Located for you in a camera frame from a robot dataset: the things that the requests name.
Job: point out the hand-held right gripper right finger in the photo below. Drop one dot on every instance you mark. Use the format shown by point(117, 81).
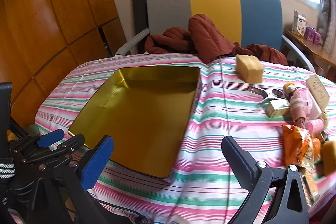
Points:
point(236, 158)

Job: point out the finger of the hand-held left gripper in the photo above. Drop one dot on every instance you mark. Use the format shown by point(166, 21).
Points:
point(72, 142)
point(51, 137)

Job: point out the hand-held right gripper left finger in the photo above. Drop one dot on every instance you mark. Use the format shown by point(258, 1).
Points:
point(97, 161)

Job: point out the gold metal tray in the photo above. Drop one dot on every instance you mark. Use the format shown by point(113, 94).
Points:
point(136, 113)

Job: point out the orange snack packet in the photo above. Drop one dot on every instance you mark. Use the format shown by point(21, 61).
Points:
point(296, 145)

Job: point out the small green box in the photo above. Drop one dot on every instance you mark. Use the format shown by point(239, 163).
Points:
point(277, 108)

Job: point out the pink hair roller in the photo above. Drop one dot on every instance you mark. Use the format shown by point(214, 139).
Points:
point(315, 125)

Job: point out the yellow sponge block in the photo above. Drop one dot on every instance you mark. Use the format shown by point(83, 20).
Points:
point(249, 69)
point(330, 158)

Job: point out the striped cloth covered desktop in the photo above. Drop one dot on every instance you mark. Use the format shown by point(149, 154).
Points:
point(215, 119)

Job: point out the pink wrapped doll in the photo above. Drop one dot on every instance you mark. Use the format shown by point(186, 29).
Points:
point(296, 106)

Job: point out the pink white packet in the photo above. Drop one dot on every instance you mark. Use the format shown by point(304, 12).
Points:
point(312, 108)

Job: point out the wooden wardrobe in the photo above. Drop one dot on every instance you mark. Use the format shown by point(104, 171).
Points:
point(52, 16)

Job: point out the beige printed tag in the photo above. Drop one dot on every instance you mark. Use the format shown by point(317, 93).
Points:
point(317, 88)

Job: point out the red-brown quilted jacket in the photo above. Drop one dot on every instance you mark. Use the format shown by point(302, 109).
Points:
point(207, 35)

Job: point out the purple box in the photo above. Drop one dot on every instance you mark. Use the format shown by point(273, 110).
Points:
point(309, 34)
point(317, 37)

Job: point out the white box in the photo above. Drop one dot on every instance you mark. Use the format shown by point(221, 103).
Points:
point(299, 24)

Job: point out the grey yellow blue chair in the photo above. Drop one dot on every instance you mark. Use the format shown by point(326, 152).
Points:
point(215, 3)

